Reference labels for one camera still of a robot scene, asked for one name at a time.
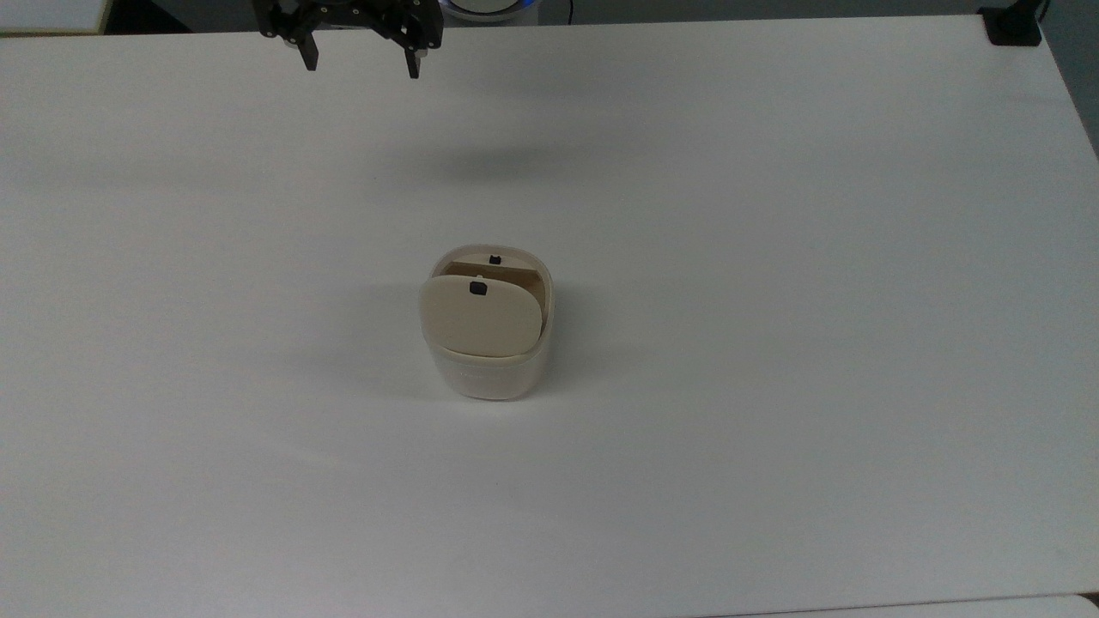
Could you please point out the beige trash bin lid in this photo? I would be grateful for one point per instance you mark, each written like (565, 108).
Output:
(479, 315)

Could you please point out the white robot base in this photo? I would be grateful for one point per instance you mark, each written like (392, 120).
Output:
(484, 9)

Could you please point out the beige box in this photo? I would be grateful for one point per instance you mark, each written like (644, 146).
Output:
(50, 15)

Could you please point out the white trash bin body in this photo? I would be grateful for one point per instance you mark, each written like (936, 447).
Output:
(494, 369)

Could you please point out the black table clamp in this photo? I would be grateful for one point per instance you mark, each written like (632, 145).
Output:
(1011, 23)

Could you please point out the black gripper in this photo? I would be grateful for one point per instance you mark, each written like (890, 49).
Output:
(343, 12)

